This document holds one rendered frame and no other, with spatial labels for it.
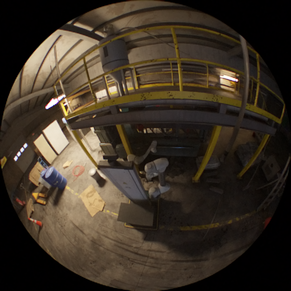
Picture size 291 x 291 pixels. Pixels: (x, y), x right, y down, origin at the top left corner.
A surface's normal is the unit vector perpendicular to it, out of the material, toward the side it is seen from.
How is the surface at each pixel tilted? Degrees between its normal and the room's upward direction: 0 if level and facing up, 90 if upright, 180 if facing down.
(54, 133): 90
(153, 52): 90
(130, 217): 0
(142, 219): 0
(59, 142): 90
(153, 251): 0
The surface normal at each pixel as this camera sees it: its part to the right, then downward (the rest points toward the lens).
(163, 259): -0.15, -0.75
